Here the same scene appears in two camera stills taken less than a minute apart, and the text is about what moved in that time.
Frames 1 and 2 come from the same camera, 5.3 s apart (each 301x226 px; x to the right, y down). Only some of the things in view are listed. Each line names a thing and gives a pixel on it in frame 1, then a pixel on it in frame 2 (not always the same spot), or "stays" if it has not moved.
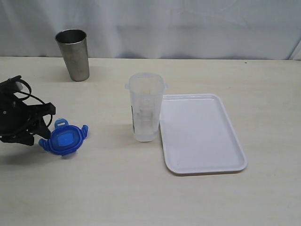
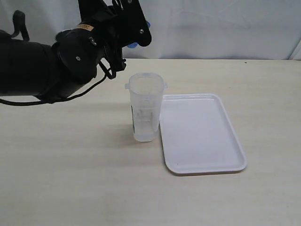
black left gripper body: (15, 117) → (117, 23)
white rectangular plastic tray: (198, 136) stays
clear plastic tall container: (146, 90) stays
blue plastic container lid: (65, 138) → (134, 44)
